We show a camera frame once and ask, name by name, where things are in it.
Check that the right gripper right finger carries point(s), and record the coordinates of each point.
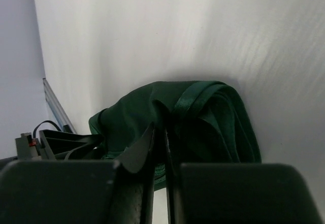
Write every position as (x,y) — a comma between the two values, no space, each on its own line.
(234,193)

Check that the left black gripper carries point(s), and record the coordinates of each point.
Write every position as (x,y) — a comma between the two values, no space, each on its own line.
(55,145)

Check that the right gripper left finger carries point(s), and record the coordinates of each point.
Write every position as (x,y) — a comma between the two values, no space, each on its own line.
(118,190)

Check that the dark green cloth napkin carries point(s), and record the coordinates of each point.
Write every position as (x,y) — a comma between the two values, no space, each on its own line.
(207,118)

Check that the left aluminium corner post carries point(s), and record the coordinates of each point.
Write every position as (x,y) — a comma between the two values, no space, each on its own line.
(57,110)

